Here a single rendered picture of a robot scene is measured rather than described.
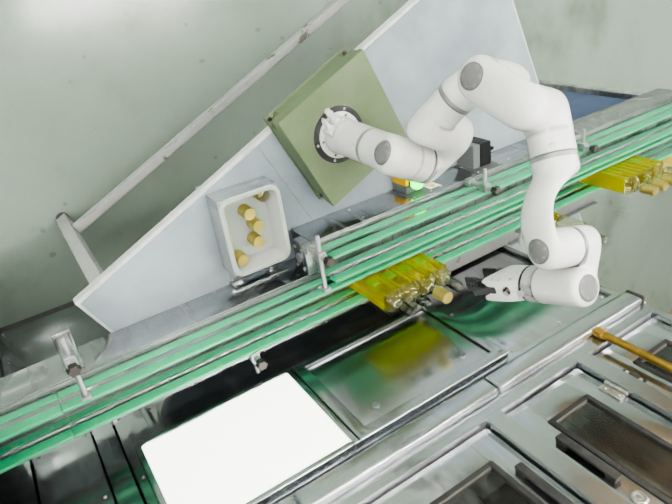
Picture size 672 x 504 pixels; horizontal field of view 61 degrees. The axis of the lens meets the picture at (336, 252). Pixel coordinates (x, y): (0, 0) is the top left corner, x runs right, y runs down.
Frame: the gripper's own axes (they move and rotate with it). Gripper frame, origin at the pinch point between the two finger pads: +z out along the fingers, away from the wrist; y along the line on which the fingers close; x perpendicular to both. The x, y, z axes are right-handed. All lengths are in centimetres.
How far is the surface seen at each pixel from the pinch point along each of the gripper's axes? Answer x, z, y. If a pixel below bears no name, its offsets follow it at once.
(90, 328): 6, 108, -76
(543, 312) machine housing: -26.1, 21.8, 36.0
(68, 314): 11, 122, -81
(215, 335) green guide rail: 3, 42, -51
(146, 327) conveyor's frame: 9, 54, -65
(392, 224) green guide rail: 12.0, 40.4, 6.8
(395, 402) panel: -24.4, 16.6, -21.8
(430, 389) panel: -24.7, 13.9, -12.9
